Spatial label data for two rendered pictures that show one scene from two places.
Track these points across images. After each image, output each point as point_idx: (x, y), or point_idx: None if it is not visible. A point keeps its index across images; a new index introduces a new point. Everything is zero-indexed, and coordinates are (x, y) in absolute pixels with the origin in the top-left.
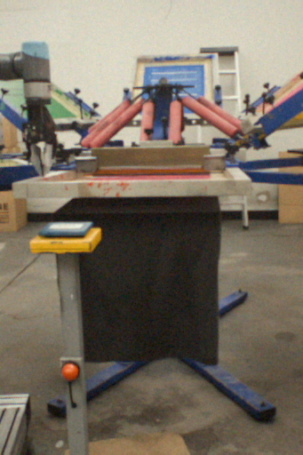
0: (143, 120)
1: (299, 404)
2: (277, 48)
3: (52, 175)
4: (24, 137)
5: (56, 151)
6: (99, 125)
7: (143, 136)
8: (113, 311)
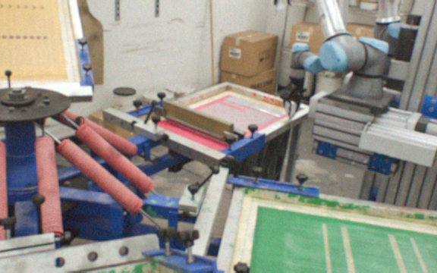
0: (108, 131)
1: (81, 272)
2: None
3: (281, 120)
4: (303, 97)
5: (284, 104)
6: (111, 175)
7: (127, 141)
8: None
